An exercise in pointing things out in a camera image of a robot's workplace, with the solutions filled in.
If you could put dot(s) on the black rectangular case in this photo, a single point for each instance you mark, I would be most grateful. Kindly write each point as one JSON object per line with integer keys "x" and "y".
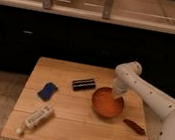
{"x": 83, "y": 84}

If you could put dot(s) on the orange ceramic bowl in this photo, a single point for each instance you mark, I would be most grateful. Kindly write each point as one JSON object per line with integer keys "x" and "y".
{"x": 105, "y": 105}

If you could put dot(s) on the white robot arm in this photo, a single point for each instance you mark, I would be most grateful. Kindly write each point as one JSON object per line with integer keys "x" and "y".
{"x": 127, "y": 75}

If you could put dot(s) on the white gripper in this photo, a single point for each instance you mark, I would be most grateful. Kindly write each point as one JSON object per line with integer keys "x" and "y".
{"x": 119, "y": 88}

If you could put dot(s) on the wooden folding table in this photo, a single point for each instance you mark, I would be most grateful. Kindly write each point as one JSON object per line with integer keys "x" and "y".
{"x": 74, "y": 118}

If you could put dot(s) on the white plastic bottle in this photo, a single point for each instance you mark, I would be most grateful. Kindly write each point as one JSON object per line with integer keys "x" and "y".
{"x": 35, "y": 118}

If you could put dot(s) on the blue cloth pouch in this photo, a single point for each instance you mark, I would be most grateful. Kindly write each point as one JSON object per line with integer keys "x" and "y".
{"x": 47, "y": 91}

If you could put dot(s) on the grey metal post centre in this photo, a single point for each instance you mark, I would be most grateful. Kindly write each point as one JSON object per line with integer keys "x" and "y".
{"x": 107, "y": 9}

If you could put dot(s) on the black cabinet wall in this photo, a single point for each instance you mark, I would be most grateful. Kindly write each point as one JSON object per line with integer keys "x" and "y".
{"x": 27, "y": 35}

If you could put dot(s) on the dark red chili pepper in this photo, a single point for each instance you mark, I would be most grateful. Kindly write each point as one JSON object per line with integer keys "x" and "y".
{"x": 135, "y": 127}

